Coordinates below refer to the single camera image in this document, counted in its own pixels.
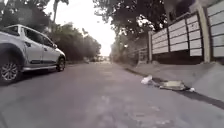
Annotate dark gutter strip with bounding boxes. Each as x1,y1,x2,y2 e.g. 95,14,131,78
123,67,224,111

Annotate litter on road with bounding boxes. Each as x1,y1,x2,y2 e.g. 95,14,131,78
140,75,196,93

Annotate white pickup truck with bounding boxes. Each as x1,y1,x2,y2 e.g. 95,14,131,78
0,24,67,85

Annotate palm trees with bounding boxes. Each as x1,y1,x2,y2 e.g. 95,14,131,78
51,0,70,24

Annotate row of trees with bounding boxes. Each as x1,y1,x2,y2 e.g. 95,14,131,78
49,22,102,64

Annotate grey asphalt road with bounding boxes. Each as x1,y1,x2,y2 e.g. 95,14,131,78
0,61,224,128

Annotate grey concrete sidewalk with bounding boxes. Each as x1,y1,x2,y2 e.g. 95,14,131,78
128,61,224,103

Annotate white slatted fence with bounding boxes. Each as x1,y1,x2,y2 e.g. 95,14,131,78
147,0,224,65

